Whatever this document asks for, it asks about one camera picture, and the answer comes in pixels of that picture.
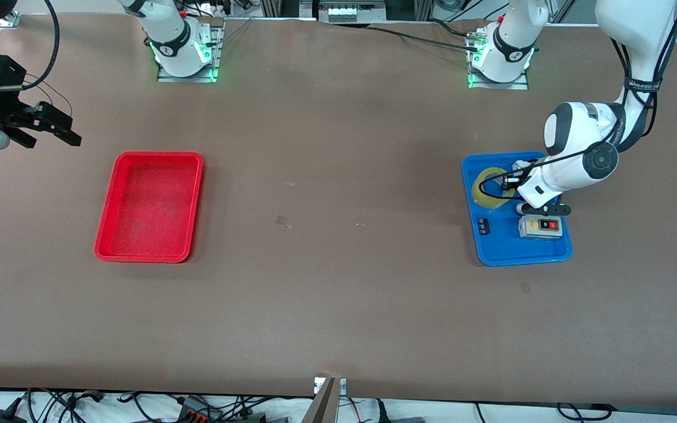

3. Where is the blue plastic tray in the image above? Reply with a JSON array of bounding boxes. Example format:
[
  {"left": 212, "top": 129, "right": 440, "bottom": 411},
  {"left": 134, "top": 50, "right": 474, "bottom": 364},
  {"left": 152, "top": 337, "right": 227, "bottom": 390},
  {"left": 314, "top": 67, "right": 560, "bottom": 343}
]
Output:
[{"left": 461, "top": 151, "right": 573, "bottom": 267}]

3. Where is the thin black gripper wire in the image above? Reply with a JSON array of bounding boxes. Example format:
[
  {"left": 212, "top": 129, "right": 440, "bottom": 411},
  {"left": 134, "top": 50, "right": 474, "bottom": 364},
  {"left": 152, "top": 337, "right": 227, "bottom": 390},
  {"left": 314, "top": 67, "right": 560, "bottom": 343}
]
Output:
[{"left": 23, "top": 73, "right": 73, "bottom": 117}]

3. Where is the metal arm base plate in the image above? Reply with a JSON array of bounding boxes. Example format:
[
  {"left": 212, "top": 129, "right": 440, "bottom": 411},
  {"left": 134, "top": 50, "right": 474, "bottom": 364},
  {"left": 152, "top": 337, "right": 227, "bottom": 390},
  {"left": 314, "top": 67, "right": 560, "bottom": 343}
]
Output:
[
  {"left": 468, "top": 26, "right": 530, "bottom": 90},
  {"left": 156, "top": 18, "right": 225, "bottom": 83}
]

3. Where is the red plastic tray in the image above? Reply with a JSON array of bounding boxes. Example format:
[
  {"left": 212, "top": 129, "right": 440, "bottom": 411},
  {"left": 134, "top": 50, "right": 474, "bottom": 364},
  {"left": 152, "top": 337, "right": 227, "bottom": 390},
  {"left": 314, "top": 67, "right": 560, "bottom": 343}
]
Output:
[{"left": 94, "top": 151, "right": 205, "bottom": 263}]

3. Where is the grey push-button switch box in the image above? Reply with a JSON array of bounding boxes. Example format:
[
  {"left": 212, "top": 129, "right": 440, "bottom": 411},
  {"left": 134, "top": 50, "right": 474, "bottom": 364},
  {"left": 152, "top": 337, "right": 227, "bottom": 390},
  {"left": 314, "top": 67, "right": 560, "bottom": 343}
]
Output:
[{"left": 518, "top": 214, "right": 563, "bottom": 240}]

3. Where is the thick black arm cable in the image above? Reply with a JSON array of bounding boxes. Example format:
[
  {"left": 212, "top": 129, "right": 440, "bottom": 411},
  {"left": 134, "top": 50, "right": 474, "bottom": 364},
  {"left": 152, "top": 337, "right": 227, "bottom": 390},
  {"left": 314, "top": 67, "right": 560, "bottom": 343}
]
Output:
[
  {"left": 0, "top": 0, "right": 61, "bottom": 92},
  {"left": 478, "top": 0, "right": 677, "bottom": 204}
]

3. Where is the aluminium profile bar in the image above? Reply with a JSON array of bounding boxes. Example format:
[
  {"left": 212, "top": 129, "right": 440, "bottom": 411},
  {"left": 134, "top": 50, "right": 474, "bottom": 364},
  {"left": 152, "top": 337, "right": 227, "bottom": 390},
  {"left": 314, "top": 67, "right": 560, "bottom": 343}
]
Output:
[{"left": 302, "top": 378, "right": 340, "bottom": 423}]

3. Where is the white power strip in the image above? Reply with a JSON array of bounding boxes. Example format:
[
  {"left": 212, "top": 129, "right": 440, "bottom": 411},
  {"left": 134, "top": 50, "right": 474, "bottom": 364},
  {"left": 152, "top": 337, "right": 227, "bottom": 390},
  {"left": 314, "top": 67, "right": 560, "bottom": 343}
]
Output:
[{"left": 327, "top": 3, "right": 386, "bottom": 23}]

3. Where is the black cable loop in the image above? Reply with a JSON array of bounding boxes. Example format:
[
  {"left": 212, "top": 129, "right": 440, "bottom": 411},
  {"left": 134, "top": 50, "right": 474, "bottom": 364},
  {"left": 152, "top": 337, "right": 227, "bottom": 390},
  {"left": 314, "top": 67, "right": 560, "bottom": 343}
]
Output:
[{"left": 556, "top": 402, "right": 613, "bottom": 421}]

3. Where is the yellow packing tape roll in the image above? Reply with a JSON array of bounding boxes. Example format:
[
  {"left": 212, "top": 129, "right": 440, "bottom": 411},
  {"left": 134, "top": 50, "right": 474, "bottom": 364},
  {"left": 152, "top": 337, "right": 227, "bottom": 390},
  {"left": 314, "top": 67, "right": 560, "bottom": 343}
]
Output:
[{"left": 472, "top": 166, "right": 517, "bottom": 209}]

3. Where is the thin grey cable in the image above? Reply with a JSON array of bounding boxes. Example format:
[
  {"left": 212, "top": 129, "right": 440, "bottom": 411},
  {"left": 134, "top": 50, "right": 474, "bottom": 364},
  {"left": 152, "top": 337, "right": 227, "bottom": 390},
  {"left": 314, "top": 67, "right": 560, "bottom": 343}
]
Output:
[{"left": 214, "top": 16, "right": 257, "bottom": 46}]

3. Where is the black cable on table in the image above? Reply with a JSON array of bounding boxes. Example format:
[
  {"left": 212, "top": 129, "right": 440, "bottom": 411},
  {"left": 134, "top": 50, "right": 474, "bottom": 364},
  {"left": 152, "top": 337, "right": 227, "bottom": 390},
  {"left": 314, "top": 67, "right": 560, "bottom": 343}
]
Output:
[{"left": 365, "top": 18, "right": 481, "bottom": 51}]

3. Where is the small metal mounting bracket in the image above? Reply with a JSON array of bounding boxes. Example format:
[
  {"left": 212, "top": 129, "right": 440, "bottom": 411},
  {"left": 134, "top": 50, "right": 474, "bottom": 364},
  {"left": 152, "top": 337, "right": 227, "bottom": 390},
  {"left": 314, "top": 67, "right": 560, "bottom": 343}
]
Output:
[{"left": 314, "top": 376, "right": 348, "bottom": 395}]

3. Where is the orange black connector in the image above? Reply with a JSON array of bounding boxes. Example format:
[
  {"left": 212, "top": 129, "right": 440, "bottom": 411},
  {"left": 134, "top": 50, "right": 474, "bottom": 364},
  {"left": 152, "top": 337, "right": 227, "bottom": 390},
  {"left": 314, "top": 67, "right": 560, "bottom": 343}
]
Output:
[{"left": 177, "top": 396, "right": 223, "bottom": 421}]

